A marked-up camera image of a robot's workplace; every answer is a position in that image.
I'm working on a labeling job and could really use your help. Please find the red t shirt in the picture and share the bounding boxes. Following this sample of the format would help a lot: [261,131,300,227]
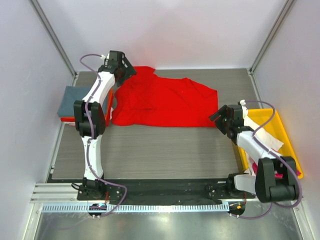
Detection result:
[112,66,218,128]

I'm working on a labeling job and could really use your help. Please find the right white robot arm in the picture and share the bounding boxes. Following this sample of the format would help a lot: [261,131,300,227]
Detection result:
[209,102,302,204]

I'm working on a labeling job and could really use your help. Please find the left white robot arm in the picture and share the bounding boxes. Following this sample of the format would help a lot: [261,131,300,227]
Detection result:
[73,50,137,200]

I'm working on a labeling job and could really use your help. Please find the yellow plastic bin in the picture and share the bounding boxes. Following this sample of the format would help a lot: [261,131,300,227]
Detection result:
[233,107,304,180]

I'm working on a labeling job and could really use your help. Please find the white t shirt in bin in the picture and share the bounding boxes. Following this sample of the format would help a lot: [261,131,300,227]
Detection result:
[244,116,284,176]

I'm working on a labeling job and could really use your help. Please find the folded orange t shirt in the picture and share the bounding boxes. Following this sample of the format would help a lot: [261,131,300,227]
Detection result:
[60,89,114,126]

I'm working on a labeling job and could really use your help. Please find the magenta t shirt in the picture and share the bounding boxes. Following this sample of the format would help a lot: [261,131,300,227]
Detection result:
[251,147,301,180]

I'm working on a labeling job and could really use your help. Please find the folded grey t shirt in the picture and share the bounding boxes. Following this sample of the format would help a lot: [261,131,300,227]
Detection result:
[57,85,112,118]

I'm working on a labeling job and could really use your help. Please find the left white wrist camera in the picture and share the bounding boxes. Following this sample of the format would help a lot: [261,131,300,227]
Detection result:
[100,53,110,61]

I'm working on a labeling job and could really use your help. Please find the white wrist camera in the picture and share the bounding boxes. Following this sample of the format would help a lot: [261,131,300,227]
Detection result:
[100,53,110,61]
[239,99,249,119]

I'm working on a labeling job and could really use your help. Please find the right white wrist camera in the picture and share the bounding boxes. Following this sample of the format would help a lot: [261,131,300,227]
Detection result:
[239,99,249,119]

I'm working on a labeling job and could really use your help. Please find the right aluminium frame post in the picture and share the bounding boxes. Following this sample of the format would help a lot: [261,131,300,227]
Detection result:
[248,0,297,76]

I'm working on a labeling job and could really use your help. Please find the aluminium frame post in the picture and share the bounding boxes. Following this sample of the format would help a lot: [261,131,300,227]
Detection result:
[28,0,77,79]
[248,0,297,76]

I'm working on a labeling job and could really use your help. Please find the left aluminium frame post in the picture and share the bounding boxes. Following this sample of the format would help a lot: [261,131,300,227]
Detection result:
[28,0,77,79]

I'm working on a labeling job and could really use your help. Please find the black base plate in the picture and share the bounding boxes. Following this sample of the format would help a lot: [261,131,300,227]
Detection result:
[71,178,255,216]

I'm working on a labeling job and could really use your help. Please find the slotted cable duct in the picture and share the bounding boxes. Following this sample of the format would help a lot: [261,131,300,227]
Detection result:
[42,202,230,214]

